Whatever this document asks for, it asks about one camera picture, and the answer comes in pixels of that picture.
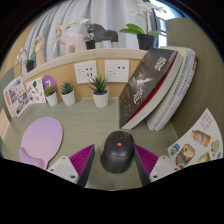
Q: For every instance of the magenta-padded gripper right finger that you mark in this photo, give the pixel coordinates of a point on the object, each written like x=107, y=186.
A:
x=163, y=166

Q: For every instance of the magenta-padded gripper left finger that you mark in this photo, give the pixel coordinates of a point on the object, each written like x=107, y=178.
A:
x=63, y=168

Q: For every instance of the black computer mouse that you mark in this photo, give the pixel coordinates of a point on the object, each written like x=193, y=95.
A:
x=117, y=153

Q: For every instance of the pink purple mouse pad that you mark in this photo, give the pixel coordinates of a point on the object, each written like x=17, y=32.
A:
x=41, y=136

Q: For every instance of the white card with colourful stickers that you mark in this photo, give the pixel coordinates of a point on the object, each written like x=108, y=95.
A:
x=200, y=140

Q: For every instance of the light green succulent white pot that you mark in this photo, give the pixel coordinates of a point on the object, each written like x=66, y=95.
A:
x=51, y=99

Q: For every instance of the dark green succulent white pot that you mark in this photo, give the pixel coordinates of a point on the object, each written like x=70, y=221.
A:
x=68, y=97

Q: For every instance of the beige card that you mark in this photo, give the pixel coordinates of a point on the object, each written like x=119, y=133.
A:
x=4, y=123

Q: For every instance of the cream book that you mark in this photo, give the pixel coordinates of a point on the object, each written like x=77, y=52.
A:
x=171, y=88

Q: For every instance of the spiky succulent white pot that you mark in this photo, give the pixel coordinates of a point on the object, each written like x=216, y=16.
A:
x=101, y=98

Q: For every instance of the black book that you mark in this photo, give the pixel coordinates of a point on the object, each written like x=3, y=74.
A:
x=146, y=86

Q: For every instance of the white card with small pictures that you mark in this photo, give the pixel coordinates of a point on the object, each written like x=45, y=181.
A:
x=35, y=90

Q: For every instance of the red-edged photo magazine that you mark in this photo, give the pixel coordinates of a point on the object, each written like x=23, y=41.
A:
x=16, y=96

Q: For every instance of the purple round disc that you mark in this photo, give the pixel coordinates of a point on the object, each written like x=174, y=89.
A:
x=49, y=81

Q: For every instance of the white book with printed spine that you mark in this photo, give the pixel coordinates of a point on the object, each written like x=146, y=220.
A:
x=186, y=75

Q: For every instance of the olive desk partition panel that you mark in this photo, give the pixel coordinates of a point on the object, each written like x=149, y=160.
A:
x=206, y=66
x=6, y=80

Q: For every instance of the small white orchid black pot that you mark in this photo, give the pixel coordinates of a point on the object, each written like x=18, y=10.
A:
x=30, y=65

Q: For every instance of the light wooden desk shelf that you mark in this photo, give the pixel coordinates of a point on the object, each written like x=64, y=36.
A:
x=66, y=56

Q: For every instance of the wooden hand model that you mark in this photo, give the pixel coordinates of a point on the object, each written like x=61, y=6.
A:
x=40, y=50

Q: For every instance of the tall white orchid black pot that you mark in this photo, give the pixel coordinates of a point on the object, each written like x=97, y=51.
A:
x=146, y=41

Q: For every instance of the pink horse figure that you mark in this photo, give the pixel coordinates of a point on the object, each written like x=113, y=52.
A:
x=75, y=41

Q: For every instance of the dark-framed window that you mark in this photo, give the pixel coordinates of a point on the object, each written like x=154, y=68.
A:
x=162, y=33

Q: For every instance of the dark grey horse figure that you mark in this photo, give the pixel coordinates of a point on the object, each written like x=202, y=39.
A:
x=103, y=33

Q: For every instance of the light grey curtain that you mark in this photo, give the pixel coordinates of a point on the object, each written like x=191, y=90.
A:
x=110, y=13

